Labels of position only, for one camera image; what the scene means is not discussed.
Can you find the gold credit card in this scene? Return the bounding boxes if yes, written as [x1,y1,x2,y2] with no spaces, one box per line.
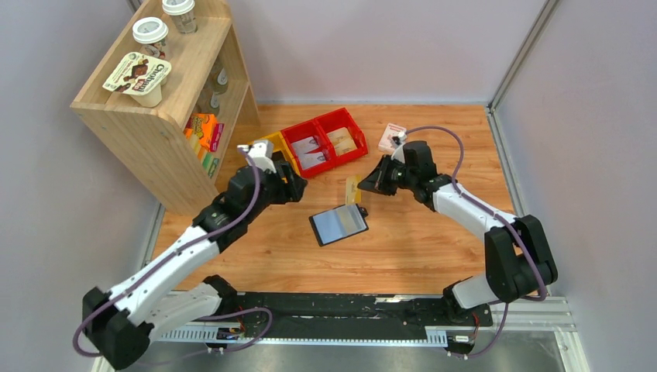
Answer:
[334,139,358,156]
[345,175,362,205]

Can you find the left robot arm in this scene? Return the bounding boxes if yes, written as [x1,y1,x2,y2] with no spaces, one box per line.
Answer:
[72,160,308,370]

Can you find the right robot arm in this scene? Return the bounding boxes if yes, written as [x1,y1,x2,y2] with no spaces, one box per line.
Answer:
[358,141,558,311]

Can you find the white pink card box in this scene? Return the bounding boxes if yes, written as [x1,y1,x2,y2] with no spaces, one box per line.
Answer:
[377,122,406,154]

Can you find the white cards in bin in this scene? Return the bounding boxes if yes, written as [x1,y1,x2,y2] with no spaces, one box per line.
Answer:
[291,136,328,170]

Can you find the tan card in bin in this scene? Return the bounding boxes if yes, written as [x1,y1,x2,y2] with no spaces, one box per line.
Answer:
[326,127,353,146]

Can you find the yellow plastic bin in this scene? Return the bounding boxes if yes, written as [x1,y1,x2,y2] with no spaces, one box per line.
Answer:
[249,131,301,175]

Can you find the red plastic bin middle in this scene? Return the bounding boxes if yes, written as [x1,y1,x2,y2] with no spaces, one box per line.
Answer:
[281,119,337,178]

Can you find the red plastic bin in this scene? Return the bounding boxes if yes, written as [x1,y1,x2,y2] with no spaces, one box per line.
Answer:
[315,108,369,167]
[281,119,337,178]

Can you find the red plastic bin right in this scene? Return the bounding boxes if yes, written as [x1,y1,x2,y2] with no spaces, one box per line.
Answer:
[315,108,369,167]

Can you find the orange snack box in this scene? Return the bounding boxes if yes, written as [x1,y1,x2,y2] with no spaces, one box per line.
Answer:
[184,113,225,152]

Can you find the glass bottle on shelf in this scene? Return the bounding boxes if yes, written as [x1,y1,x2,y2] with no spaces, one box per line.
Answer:
[208,60,229,95]

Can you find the wooden shelf unit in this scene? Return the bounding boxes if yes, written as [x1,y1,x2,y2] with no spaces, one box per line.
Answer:
[71,1,261,215]

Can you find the Chobani yogurt cup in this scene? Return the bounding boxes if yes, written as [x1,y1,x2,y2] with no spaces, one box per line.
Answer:
[102,52,172,108]

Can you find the white lidded cup near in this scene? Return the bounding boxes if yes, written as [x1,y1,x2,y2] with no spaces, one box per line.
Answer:
[132,17,170,60]

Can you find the white lidded cup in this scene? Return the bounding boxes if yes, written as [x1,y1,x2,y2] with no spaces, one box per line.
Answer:
[132,17,170,60]
[162,0,198,35]

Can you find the white lidded cup far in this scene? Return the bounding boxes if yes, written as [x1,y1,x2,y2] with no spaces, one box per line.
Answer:
[162,0,198,35]

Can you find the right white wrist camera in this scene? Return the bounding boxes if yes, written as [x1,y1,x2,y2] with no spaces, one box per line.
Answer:
[390,131,408,164]

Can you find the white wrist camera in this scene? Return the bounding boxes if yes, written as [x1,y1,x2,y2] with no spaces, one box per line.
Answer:
[390,131,408,164]
[237,139,277,174]

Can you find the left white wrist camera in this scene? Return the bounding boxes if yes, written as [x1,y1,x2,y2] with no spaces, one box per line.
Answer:
[237,139,277,174]

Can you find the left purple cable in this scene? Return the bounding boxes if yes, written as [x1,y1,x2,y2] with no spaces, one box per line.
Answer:
[71,146,273,358]

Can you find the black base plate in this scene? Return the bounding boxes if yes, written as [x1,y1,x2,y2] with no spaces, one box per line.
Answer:
[216,292,493,341]

